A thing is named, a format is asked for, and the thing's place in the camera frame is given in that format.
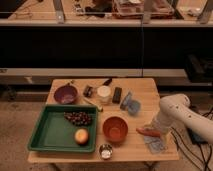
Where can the black foot pedal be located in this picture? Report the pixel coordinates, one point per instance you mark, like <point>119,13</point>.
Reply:
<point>195,138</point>

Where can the black handled tool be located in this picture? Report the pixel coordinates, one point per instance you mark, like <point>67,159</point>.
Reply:
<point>106,83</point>

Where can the purple bowl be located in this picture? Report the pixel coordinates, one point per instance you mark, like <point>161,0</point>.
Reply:
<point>66,94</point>

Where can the green plastic tray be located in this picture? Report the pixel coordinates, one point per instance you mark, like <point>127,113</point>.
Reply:
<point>54,133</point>

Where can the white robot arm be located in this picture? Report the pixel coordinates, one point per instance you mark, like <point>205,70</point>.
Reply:
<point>177,107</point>

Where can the red bowl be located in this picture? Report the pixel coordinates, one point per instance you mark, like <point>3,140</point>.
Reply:
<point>115,129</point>

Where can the white lidded jar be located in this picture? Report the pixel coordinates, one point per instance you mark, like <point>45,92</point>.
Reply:
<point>104,93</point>

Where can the small dark toy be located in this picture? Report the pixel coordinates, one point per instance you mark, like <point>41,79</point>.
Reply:
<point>88,91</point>

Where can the blue crumpled cloth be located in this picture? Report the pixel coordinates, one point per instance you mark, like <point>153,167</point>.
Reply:
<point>132,106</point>

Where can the metal shelf rail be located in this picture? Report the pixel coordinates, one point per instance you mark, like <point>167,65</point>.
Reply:
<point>28,72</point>

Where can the wooden handled utensil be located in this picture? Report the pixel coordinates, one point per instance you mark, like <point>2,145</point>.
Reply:
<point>99,107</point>

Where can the small metal cup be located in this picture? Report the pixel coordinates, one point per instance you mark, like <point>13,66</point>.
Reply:
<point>105,151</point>

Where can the dark grape bunch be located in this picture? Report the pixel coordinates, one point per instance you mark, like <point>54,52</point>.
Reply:
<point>78,118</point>

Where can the black rectangular block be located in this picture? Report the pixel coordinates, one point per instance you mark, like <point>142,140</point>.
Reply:
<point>117,95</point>

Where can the wooden table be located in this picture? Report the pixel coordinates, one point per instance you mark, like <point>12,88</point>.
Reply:
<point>133,149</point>

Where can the red pepper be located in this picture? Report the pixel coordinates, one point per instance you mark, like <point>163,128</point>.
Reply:
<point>151,133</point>

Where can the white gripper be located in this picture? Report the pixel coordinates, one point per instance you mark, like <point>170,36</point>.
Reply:
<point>150,127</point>

